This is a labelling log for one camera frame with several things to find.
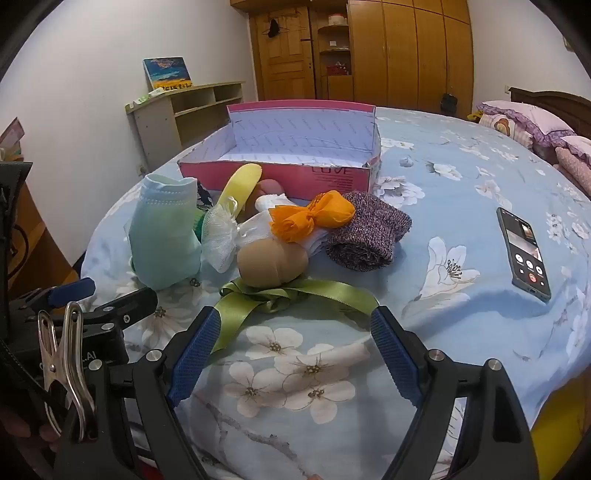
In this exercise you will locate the yellow knitted cloth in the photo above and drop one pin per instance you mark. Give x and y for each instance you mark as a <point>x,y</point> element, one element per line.
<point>473,116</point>

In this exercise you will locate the green satin ribbon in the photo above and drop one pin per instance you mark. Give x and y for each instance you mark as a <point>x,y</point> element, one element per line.
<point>332,290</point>

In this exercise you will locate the blue floral bedsheet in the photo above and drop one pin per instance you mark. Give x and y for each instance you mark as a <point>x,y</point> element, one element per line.
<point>461,194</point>

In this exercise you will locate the blue and yellow painting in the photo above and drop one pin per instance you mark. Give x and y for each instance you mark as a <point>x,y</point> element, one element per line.
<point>168,74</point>

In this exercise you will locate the pink folded blanket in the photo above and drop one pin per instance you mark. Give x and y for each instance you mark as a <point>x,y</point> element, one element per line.
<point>577,173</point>

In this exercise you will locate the black hanging cloth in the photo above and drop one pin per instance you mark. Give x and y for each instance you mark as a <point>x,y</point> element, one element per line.
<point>274,27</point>

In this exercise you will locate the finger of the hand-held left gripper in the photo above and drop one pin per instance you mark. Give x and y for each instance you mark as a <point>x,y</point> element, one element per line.
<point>131,304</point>
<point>71,290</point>

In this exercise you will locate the white mesh bath puff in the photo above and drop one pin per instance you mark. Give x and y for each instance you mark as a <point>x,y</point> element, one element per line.
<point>221,235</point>

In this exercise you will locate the beige stocking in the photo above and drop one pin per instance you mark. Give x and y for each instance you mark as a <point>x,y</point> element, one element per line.
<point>268,263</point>

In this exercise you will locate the dark wooden headboard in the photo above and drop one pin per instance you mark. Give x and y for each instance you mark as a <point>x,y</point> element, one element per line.
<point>554,99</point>

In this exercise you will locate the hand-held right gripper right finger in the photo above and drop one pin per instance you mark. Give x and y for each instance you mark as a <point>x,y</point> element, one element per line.
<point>396,355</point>

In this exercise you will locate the green and white knit sock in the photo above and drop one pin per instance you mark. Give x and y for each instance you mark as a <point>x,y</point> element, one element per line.
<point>199,226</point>

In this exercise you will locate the white round jar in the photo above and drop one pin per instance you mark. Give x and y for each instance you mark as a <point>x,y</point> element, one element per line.
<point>337,19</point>

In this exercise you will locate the wooden wardrobe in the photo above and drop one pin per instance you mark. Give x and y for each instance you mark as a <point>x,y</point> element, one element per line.
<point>406,55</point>

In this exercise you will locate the yellow sponge pad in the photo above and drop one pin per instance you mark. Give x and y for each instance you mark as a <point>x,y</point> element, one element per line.
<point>240,182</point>

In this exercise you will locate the black patterned cloth pouch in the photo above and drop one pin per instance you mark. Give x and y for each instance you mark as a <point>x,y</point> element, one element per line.
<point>204,196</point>

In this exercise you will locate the wooden door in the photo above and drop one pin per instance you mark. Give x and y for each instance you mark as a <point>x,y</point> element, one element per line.
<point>281,69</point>

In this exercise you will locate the metal spring clip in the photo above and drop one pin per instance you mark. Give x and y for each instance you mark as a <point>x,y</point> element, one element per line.
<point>76,350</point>

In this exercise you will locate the orange mesh cloth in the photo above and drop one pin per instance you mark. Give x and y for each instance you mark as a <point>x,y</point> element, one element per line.
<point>332,207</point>

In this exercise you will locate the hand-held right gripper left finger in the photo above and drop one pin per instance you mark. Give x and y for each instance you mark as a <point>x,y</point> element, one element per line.
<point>196,353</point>

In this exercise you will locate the stack of pink books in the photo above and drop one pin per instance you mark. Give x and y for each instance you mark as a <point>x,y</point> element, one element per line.
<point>11,138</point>

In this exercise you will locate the smartphone in grey case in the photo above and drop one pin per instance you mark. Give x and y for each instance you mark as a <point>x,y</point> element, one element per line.
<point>521,258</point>

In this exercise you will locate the person's left hand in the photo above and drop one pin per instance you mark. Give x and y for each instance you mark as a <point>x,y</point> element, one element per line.
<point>27,429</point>

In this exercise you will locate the black hanging bag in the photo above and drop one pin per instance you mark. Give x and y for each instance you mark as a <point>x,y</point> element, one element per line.
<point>449,102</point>

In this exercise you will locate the brown wooden cabinet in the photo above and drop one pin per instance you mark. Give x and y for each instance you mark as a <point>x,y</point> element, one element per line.
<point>41,249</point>

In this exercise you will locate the purple knit sock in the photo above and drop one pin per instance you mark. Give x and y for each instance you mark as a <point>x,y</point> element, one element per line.
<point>369,240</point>

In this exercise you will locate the pink sock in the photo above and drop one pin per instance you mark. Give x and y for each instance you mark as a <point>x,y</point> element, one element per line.
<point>270,189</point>

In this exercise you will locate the purple frilled cartoon pillow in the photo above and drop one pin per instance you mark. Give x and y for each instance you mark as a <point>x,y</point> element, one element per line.
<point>521,115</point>

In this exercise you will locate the green and white packet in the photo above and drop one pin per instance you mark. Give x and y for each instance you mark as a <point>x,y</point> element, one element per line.
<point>145,98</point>

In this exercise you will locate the beige open shelf unit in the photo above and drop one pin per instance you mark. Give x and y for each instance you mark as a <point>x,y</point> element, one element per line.
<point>157,124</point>

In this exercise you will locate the wooden corner shelf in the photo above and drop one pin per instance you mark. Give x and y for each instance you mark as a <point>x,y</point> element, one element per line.
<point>334,85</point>

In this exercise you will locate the wooden overhead cabinet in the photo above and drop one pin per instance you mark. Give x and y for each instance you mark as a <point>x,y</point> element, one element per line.
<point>286,3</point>

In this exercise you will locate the pink cardboard box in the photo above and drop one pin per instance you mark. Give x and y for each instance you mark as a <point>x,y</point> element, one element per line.
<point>323,182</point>

